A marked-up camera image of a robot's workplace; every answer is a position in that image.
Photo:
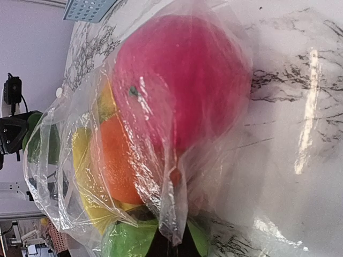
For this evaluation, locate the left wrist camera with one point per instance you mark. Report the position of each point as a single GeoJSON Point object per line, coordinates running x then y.
{"type": "Point", "coordinates": [12, 90]}

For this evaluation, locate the orange fake orange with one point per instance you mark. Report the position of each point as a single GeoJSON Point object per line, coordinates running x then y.
{"type": "Point", "coordinates": [111, 155]}

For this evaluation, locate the green fake cabbage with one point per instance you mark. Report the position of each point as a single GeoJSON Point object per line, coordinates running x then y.
{"type": "Point", "coordinates": [32, 140]}

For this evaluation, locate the light blue plastic basket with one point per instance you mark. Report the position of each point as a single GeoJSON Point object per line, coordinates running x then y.
{"type": "Point", "coordinates": [87, 10]}

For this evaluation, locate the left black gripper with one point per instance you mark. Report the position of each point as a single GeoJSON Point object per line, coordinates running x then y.
{"type": "Point", "coordinates": [13, 131]}

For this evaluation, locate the green orange fake mango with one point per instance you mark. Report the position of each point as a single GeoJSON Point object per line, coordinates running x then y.
{"type": "Point", "coordinates": [106, 103]}

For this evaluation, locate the yellow fake banana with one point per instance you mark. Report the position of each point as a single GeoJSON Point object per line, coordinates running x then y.
{"type": "Point", "coordinates": [101, 209]}

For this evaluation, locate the clear zip top bag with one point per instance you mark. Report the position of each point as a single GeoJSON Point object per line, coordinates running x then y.
{"type": "Point", "coordinates": [137, 159]}

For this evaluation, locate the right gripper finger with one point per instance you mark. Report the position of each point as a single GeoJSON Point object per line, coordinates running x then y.
{"type": "Point", "coordinates": [162, 247]}

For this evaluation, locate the red fake apple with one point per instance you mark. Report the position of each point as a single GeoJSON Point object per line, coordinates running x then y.
{"type": "Point", "coordinates": [178, 79]}

